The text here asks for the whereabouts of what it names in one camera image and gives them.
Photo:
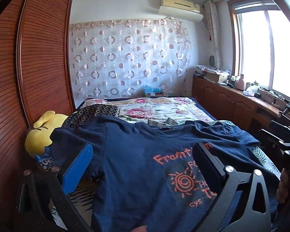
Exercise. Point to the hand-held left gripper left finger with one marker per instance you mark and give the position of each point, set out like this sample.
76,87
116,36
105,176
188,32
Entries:
77,170

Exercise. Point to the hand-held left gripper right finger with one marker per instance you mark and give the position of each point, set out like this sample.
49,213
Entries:
211,162

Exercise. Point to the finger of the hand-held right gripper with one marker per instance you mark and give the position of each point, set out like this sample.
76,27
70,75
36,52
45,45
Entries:
284,128
275,139

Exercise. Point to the navy printed t-shirt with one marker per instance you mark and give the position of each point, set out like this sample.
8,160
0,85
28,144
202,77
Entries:
135,174

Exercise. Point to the person's right hand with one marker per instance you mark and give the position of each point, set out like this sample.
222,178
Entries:
283,189

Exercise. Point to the person's left hand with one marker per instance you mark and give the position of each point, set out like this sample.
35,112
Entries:
140,229

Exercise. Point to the palm leaf bedsheet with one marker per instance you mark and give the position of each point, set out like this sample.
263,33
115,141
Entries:
263,160

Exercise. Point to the white plastic bag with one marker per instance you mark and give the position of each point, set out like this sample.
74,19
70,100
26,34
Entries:
250,92

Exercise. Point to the yellow plush toy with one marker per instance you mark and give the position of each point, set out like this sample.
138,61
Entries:
43,130

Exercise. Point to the dark circle-patterned pillow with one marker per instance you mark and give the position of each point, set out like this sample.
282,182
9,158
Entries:
94,112

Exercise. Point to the brown wooden cabinet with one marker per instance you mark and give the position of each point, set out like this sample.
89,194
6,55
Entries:
222,101

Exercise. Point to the pink kettle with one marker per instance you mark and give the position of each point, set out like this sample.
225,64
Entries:
239,82

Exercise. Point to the floral blanket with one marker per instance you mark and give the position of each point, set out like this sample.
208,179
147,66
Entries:
159,108

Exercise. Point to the cardboard box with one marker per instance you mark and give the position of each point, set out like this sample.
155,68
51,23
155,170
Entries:
215,76

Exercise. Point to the blue tissue pack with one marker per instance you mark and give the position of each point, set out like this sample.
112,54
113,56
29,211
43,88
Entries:
151,90

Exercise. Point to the grey round object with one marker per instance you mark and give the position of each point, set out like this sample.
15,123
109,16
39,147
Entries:
211,59

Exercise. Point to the white patterned window curtain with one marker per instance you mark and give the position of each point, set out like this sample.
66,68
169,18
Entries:
214,29

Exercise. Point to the brown slatted wooden wardrobe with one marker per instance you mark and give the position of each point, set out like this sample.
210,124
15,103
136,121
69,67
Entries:
38,53

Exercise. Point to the sheer circle-patterned curtain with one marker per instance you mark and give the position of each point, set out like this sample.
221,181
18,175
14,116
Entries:
125,53

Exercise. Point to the white air conditioner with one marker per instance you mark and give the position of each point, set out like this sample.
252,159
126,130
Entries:
178,3

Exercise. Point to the small black tripod mount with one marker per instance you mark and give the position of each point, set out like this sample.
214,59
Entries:
289,108

